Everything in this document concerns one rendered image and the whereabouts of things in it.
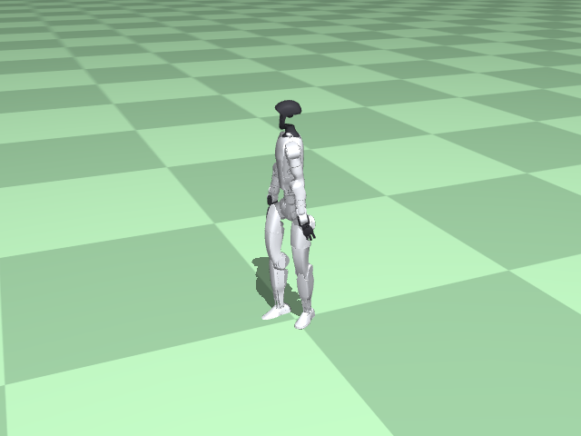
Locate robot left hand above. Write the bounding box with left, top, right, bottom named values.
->
left=298, top=215, right=316, bottom=241

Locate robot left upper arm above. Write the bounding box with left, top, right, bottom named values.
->
left=285, top=142, right=305, bottom=191

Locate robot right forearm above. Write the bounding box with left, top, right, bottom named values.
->
left=267, top=171, right=280, bottom=203

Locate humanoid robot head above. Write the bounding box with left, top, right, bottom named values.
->
left=275, top=100, right=301, bottom=138

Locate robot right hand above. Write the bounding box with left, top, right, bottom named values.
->
left=266, top=195, right=278, bottom=218

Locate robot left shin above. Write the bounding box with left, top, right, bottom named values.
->
left=297, top=264, right=314, bottom=314

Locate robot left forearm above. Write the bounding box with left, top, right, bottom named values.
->
left=292, top=182, right=308, bottom=224

